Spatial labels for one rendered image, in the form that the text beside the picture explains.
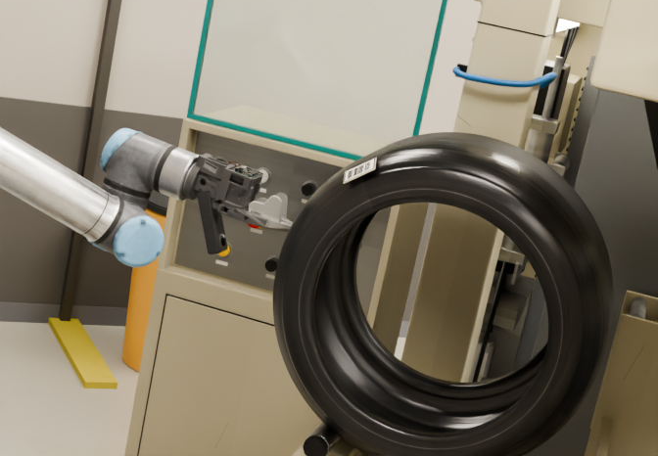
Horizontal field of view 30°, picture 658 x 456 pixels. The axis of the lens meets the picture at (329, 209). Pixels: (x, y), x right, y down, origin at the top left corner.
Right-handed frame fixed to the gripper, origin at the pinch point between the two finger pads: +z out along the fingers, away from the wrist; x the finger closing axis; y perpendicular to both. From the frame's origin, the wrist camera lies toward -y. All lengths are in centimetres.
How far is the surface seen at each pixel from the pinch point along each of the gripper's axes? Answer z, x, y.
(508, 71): 25, 25, 37
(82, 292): -130, 234, -127
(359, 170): 10.9, -10.5, 17.1
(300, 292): 8.1, -12.1, -6.0
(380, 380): 22.8, 14.9, -25.7
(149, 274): -94, 204, -97
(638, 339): 65, 18, 0
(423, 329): 26.3, 25.1, -16.3
